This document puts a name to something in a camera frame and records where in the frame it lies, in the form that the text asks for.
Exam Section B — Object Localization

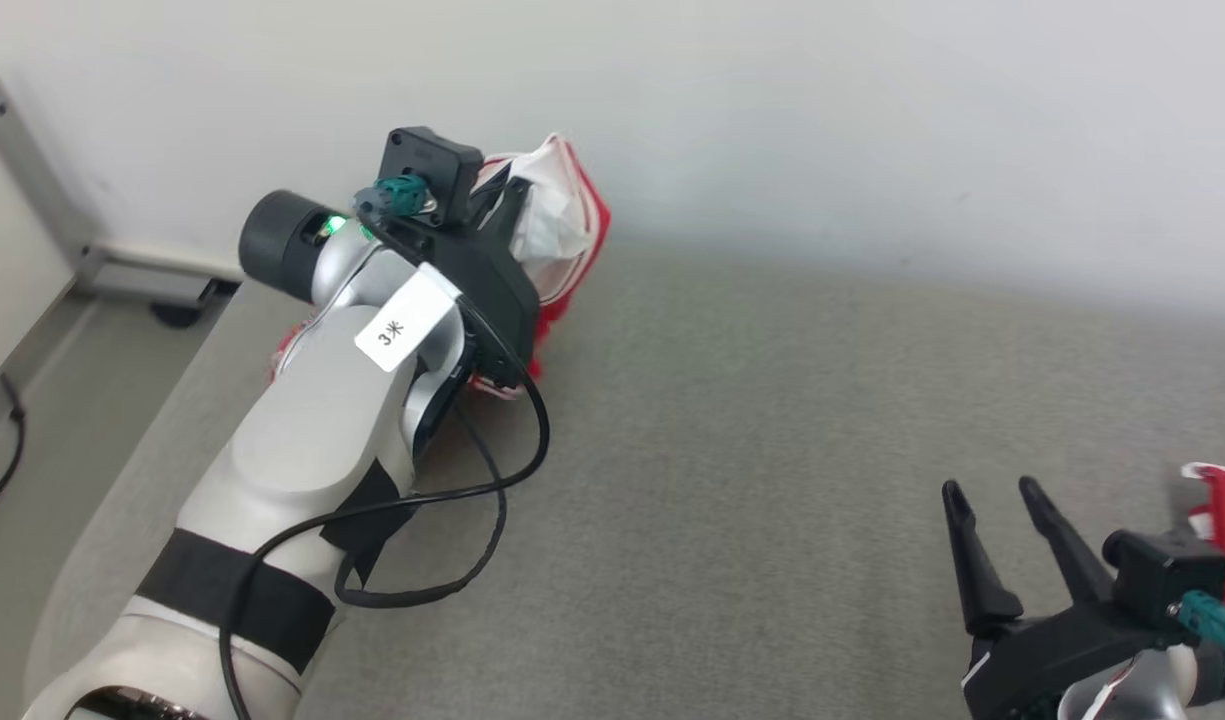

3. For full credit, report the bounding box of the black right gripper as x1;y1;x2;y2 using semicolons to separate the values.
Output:
941;476;1188;720

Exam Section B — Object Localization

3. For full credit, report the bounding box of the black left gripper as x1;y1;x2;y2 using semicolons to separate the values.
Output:
370;176;543;391

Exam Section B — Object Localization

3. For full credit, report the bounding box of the red white jersey shirt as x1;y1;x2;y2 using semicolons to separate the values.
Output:
270;133;613;401

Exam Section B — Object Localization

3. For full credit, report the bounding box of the teal left camera connector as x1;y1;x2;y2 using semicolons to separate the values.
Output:
352;175;431;223

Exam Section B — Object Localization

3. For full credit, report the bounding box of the teal camera connector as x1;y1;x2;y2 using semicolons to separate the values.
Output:
352;175;431;223
1167;590;1225;666

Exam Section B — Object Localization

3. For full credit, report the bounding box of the white paper cable label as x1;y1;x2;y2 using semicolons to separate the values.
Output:
354;263;463;374

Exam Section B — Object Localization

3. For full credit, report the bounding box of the teal right camera connector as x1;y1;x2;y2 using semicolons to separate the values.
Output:
1167;590;1225;666

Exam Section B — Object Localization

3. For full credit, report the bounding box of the black frame foot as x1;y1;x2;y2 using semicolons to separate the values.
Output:
150;283;218;330

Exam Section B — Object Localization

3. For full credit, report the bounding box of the grey metal frame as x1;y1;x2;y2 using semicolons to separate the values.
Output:
0;62;245;311

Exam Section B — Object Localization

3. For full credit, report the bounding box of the black floor cable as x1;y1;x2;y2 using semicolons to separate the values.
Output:
0;373;28;526

